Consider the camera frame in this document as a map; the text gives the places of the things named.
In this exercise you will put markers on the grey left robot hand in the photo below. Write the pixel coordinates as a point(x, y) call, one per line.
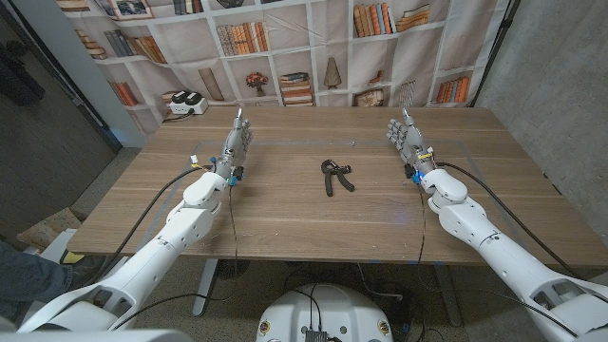
point(233, 147)

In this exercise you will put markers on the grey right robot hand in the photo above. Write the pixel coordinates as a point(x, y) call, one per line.
point(412, 142)

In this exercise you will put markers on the black grip strengthener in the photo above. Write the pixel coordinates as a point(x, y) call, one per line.
point(328, 183)

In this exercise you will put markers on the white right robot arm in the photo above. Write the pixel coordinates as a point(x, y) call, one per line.
point(494, 247)

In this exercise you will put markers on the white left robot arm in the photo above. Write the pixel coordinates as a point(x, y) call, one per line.
point(157, 252)

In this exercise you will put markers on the white power strip black plugs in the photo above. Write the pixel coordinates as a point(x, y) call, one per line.
point(187, 105)

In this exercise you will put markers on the printed bookshelf backdrop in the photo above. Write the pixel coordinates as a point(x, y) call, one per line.
point(294, 52)

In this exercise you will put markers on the black backdrop stand pole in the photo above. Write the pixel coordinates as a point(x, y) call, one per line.
point(496, 47)

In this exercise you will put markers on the white table leg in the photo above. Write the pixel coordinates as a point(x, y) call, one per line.
point(206, 285)

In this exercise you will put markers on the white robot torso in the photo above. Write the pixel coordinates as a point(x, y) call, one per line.
point(332, 309)

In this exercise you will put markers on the black box on torso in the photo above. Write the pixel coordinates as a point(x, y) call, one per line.
point(315, 336)

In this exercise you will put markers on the person's leg in jeans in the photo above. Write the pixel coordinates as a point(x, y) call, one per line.
point(28, 280)

